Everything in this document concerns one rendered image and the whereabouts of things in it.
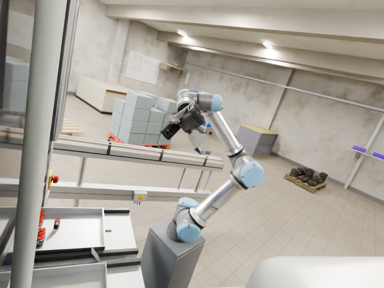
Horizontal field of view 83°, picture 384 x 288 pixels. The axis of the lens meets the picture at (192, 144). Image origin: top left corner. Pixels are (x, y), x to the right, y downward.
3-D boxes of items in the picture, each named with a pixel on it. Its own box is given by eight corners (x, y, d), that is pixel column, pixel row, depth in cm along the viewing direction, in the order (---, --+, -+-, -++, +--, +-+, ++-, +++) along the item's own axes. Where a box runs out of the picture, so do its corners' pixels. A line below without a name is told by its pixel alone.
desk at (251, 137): (270, 155, 799) (279, 134, 776) (252, 158, 676) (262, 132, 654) (251, 146, 847) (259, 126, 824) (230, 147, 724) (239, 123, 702)
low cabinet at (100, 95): (117, 102, 883) (120, 84, 863) (146, 118, 765) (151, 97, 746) (75, 96, 759) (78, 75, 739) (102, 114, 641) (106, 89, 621)
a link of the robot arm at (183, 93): (195, 88, 96) (176, 87, 95) (198, 97, 87) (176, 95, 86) (194, 105, 101) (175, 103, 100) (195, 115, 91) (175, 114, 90)
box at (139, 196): (132, 202, 203) (135, 193, 200) (132, 198, 207) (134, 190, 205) (145, 202, 208) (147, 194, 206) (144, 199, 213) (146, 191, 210)
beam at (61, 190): (42, 198, 175) (43, 185, 172) (44, 192, 182) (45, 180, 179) (208, 203, 248) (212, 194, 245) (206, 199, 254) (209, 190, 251)
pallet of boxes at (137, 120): (124, 151, 428) (137, 95, 399) (107, 137, 474) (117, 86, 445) (168, 150, 518) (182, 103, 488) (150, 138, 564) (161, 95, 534)
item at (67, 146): (-6, 148, 147) (-5, 126, 143) (3, 140, 161) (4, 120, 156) (222, 172, 234) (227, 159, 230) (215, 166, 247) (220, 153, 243)
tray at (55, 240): (-1, 260, 75) (0, 252, 74) (21, 213, 97) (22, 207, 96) (103, 252, 91) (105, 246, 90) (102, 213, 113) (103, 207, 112)
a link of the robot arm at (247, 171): (187, 230, 122) (259, 164, 114) (188, 250, 108) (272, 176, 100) (171, 218, 119) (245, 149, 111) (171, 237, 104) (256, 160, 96)
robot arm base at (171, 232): (178, 222, 140) (183, 208, 137) (195, 236, 131) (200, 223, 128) (160, 229, 128) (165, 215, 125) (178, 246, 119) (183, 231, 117)
